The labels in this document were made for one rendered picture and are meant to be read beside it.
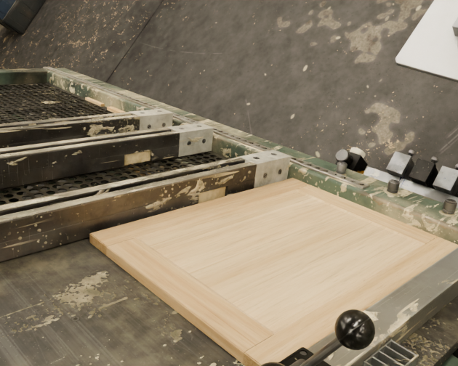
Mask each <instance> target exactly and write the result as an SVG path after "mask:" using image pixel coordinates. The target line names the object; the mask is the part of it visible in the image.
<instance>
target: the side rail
mask: <svg viewBox="0 0 458 366"><path fill-rule="evenodd" d="M38 83H48V82H47V71H45V70H42V69H40V68H29V69H0V85H3V84H38Z"/></svg>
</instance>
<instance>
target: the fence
mask: <svg viewBox="0 0 458 366"><path fill-rule="evenodd" d="M456 296H458V248H456V249H454V250H453V251H452V252H450V253H449V254H447V255H446V256H444V257H443V258H442V259H440V260H438V261H437V262H435V263H434V264H432V265H431V266H429V267H428V268H427V269H425V270H424V271H422V272H420V273H419V274H418V275H416V276H415V277H413V278H411V279H410V280H409V281H407V282H405V283H404V284H403V285H402V286H400V287H399V288H397V289H395V290H394V291H393V292H391V293H389V294H388V295H386V296H385V297H384V298H382V299H380V300H379V301H378V302H377V303H375V304H373V305H372V306H370V307H369V308H368V309H366V310H364V311H363V312H365V313H366V314H367V315H369V317H370V318H371V320H372V321H373V323H374V327H375V335H374V340H373V341H372V343H371V344H370V345H369V346H367V347H366V348H365V349H361V350H351V349H348V348H346V347H344V346H341V347H340V348H338V350H336V351H335V352H333V353H332V354H330V355H329V356H328V357H327V358H326V359H324V361H325V362H327V363H328V364H329V365H331V366H362V365H363V361H365V360H366V359H368V358H369V357H370V356H371V355H372V354H373V353H374V352H376V351H377V350H378V349H380V348H381V347H382V346H384V345H385V344H386V343H387V342H388V341H389V340H391V339H392V340H393V341H395V342H396V343H398V344H401V343H402V342H403V341H405V340H406V339H407V338H408V337H409V336H410V335H411V334H412V333H414V332H415V331H416V330H417V329H418V328H420V327H421V326H422V325H424V324H425V323H426V322H427V321H428V320H429V319H430V318H431V317H433V316H434V315H435V314H436V313H437V312H439V311H440V310H441V309H442V308H444V307H445V305H447V304H448V303H449V302H450V301H452V300H453V299H454V298H455V297H456ZM334 338H336V335H335V331H334V332H332V333H330V334H329V335H328V336H326V337H325V338H323V339H321V340H320V341H319V342H317V343H315V344H314V345H312V346H311V347H310V348H309V349H308V350H309V351H311V352H312V353H314V354H315V353H316V352H317V351H319V350H320V349H322V348H323V347H324V346H325V345H327V344H328V343H329V342H330V341H332V340H333V339H334Z"/></svg>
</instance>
